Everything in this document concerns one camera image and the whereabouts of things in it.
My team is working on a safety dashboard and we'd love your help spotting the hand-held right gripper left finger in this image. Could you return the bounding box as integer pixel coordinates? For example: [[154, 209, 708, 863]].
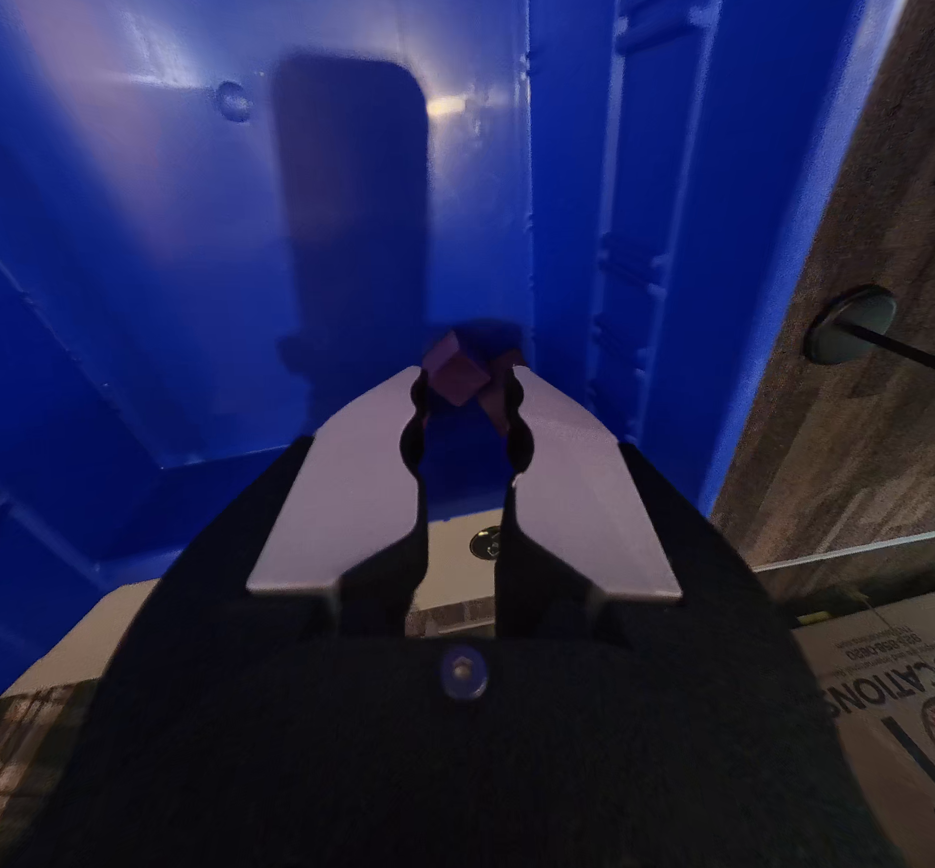
[[246, 365, 430, 599]]

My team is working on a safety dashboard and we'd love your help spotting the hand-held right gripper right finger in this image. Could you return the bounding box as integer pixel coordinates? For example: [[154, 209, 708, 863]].
[[507, 365, 685, 606]]

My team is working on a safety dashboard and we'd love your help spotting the blue plastic bin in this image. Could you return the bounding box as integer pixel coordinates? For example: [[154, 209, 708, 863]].
[[0, 0, 929, 697]]

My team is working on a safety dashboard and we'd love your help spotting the black round stand base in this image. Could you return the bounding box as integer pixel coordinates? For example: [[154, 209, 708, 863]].
[[804, 285, 935, 368]]

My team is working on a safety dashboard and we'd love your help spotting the white cardboard box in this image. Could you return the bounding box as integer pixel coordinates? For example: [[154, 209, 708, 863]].
[[792, 594, 935, 868]]

